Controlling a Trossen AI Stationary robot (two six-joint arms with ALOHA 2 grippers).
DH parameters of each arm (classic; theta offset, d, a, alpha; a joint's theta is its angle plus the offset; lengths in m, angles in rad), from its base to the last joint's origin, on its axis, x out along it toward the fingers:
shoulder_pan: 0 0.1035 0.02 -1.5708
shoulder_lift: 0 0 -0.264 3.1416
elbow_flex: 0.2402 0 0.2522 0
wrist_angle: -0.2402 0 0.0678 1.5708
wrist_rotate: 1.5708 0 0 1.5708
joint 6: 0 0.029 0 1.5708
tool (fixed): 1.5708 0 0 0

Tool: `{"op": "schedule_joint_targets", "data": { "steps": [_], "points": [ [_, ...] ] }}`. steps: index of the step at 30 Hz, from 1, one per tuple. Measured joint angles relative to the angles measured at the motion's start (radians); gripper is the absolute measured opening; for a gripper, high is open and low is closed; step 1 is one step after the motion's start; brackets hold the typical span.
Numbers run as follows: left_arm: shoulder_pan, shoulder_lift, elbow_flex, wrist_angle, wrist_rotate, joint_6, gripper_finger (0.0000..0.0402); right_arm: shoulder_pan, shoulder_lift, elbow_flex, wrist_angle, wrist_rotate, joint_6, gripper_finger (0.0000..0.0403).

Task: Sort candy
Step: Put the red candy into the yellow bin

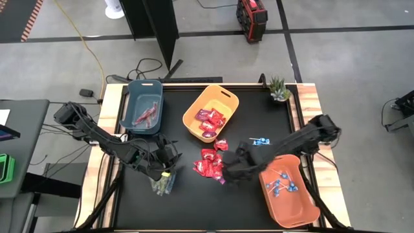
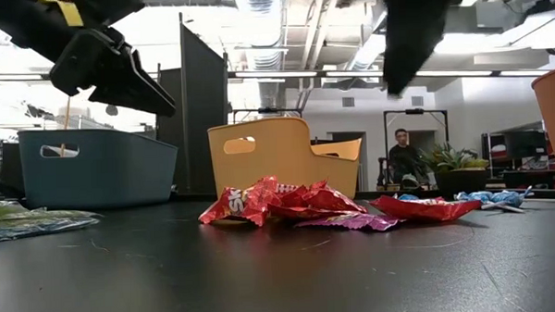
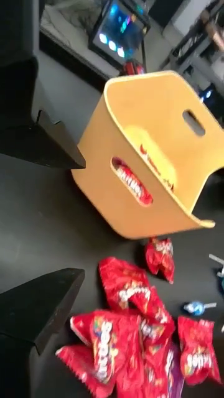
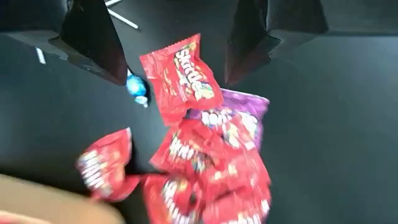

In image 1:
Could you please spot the red and black toolbox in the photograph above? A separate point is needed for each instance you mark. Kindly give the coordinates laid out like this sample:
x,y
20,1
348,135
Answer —
x,y
252,19

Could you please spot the orange plastic bin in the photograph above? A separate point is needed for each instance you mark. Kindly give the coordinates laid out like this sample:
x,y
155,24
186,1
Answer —
x,y
291,213

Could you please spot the black clamp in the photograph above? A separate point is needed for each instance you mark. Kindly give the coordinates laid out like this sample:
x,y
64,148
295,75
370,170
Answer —
x,y
262,81

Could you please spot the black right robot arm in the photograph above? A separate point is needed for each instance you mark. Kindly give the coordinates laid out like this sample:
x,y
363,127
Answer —
x,y
300,139

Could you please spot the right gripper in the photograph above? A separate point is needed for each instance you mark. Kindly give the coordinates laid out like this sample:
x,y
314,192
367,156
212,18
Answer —
x,y
242,165

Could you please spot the white paper sheet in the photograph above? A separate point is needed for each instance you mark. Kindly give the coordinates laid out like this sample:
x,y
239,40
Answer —
x,y
4,117

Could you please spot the black machine base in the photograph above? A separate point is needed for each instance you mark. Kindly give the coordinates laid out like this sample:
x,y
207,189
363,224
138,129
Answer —
x,y
406,103

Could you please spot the purple candy packet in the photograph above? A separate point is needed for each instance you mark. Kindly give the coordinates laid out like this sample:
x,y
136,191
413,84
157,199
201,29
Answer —
x,y
203,115
209,134
222,180

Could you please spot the white tower fan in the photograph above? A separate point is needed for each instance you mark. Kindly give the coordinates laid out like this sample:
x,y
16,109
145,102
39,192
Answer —
x,y
114,11

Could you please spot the tablet with blue screen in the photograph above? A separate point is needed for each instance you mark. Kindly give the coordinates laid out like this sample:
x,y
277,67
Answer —
x,y
8,132

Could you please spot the black mat with orange stripes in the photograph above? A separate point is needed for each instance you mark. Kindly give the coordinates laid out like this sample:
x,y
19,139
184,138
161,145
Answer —
x,y
13,19

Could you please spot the black stand base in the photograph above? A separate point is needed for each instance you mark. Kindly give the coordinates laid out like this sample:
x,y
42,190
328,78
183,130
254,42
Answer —
x,y
51,186

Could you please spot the small potted succulent plant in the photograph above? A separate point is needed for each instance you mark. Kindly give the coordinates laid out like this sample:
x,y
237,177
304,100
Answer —
x,y
278,90

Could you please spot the blue plastic bin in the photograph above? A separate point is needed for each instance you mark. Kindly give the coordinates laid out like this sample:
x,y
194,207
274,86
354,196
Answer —
x,y
139,97

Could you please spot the black divider panel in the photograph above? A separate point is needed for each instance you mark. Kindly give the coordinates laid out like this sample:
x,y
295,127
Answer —
x,y
161,32

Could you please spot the pink twisted candy stick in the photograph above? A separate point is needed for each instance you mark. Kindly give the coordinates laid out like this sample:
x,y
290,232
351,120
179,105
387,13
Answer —
x,y
149,111

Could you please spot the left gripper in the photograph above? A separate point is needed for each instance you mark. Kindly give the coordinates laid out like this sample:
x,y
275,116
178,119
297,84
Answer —
x,y
152,160

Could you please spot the red twisted candy stick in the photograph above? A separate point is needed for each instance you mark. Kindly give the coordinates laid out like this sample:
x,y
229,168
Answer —
x,y
141,119
155,108
148,121

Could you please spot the blue lollipop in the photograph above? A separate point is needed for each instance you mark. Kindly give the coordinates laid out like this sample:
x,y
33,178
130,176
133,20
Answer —
x,y
266,140
258,141
268,185
296,188
292,184
284,175
277,193
291,189
277,183

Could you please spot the black power adapter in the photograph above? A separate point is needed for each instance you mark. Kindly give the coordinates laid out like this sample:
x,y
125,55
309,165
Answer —
x,y
86,93

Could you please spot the red candy packet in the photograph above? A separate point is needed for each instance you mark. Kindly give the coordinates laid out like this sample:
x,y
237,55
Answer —
x,y
208,154
200,168
208,126
217,117
215,166
221,145

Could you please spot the gray desk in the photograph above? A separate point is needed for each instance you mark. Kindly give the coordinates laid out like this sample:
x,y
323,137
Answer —
x,y
26,145

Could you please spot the green case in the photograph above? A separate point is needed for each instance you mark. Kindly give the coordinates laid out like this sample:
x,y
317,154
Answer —
x,y
8,168

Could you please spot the blue twisted candy stick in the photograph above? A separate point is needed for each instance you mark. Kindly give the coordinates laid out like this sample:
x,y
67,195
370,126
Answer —
x,y
172,184

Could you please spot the yellow plastic bin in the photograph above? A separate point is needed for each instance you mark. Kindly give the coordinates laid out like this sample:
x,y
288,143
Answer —
x,y
210,100

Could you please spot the gray cabinet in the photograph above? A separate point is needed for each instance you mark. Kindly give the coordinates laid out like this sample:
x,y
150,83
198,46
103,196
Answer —
x,y
16,213

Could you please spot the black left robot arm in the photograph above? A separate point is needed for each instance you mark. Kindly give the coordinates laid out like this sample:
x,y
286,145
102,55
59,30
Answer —
x,y
103,142

